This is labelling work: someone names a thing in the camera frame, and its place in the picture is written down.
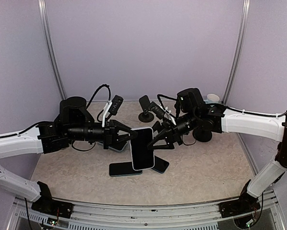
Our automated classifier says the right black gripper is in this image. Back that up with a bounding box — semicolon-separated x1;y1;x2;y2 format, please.
143;109;199;150

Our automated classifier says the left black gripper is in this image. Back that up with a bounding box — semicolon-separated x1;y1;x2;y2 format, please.
66;117;137;149

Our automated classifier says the phone with lilac case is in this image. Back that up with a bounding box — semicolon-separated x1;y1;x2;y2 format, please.
130;127;155;171

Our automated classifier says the phone with dark-blue case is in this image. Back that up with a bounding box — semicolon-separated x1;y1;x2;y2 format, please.
152;156;169;173

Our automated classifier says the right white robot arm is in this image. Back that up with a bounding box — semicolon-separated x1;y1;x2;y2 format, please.
140;88;287;213

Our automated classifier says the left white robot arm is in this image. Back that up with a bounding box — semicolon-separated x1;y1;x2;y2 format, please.
0;96;137;213

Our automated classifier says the phone with light-blue case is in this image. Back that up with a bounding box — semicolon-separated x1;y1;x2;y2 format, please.
97;142;128;152

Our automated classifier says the rear folding phone stand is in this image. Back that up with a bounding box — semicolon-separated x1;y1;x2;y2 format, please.
138;95;154;123

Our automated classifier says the phone with teal case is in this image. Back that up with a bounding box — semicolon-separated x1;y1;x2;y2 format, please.
109;162;142;177

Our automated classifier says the black clamp stand right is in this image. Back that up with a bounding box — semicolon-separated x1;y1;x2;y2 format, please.
192;128;213;143

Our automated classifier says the white blue mug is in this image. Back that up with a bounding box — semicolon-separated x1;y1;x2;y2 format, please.
204;93;220;104

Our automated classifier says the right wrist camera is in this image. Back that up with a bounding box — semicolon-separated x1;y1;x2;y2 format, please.
149;102;176;125

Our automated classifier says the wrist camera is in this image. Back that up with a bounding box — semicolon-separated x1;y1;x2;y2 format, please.
102;95;123;127
149;102;176;125

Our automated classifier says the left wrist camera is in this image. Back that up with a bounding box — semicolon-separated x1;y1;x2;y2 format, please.
102;95;123;127

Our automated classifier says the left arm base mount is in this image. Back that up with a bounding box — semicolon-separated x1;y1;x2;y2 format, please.
31;200;73;219

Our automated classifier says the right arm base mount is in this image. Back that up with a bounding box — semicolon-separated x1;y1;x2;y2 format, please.
219;199;261;218

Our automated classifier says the front aluminium rail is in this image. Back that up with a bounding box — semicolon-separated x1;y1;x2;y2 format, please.
6;189;286;230

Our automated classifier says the left aluminium frame post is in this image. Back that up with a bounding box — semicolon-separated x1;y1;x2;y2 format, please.
38;0;66;100

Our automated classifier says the aluminium frame post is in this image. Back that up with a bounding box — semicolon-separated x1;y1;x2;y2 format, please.
222;0;251;104
38;0;66;100

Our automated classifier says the right aluminium frame post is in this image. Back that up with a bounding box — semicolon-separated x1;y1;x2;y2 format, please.
222;0;251;104

